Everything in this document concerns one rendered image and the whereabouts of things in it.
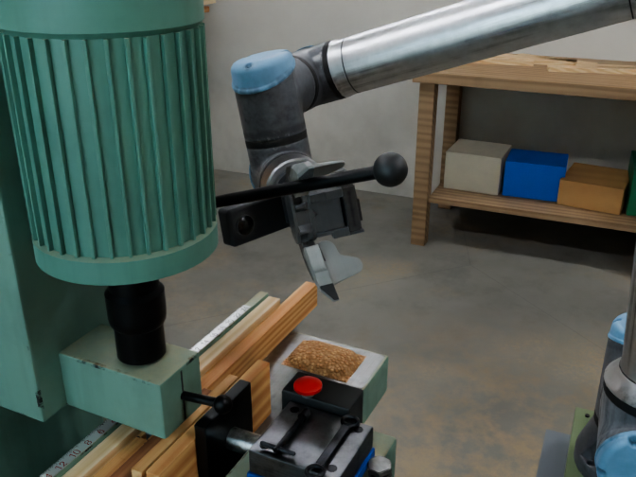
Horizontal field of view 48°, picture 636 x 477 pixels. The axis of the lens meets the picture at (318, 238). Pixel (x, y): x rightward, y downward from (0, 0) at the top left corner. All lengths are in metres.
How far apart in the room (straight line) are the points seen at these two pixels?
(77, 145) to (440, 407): 1.98
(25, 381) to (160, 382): 0.16
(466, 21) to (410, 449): 1.52
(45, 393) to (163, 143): 0.33
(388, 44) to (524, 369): 1.82
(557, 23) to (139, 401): 0.69
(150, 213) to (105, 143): 0.07
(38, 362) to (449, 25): 0.67
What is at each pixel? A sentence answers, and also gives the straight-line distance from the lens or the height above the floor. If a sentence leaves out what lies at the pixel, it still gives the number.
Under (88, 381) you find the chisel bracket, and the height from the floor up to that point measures 1.01.
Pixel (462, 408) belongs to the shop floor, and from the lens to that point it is 2.47.
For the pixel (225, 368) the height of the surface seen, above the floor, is 0.94.
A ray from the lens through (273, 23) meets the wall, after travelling 4.26.
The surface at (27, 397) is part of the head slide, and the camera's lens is 0.84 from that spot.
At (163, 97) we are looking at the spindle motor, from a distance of 0.62.
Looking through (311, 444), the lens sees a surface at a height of 1.00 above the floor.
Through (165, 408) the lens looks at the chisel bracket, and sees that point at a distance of 0.77.
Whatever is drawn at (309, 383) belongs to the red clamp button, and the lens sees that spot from 0.76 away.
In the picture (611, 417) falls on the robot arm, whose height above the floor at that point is 0.87.
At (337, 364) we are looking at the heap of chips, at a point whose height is 0.91.
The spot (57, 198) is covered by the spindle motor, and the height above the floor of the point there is 1.25.
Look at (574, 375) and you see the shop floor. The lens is 2.72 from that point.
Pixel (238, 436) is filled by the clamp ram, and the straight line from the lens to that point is 0.80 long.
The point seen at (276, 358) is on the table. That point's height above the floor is 0.90.
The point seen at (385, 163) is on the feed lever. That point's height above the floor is 1.25.
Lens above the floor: 1.47
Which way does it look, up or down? 24 degrees down
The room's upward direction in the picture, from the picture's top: straight up
